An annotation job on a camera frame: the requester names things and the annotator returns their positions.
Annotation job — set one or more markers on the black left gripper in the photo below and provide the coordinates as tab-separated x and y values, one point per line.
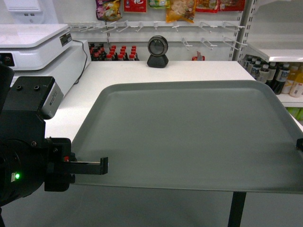
62	166

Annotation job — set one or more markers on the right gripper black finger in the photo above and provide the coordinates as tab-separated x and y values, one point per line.
299	144

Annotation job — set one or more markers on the grey rectangular serving tray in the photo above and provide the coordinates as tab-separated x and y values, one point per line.
227	174

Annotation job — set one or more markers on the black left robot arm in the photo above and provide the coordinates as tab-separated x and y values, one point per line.
29	159

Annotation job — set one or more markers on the white checkout counter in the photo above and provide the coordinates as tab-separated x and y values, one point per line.
154	75

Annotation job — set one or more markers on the red spout pouch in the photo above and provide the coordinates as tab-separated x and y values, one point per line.
199	57

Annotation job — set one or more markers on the black barcode scanner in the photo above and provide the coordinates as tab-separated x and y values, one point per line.
157	47

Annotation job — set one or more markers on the white cash register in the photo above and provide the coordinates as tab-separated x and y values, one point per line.
44	50

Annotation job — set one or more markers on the purple snack bag hanging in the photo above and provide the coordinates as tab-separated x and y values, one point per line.
108	10

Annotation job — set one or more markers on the red snack bag right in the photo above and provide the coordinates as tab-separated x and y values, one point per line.
207	6

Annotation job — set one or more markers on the red snack bag with character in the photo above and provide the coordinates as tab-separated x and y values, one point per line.
135	6

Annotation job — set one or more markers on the green snack bag hanging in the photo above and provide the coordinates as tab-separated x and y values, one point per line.
159	4

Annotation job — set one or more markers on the yellow snack bag hanging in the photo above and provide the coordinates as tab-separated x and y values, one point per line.
181	10

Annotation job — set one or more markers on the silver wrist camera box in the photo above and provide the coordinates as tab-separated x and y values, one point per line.
50	97

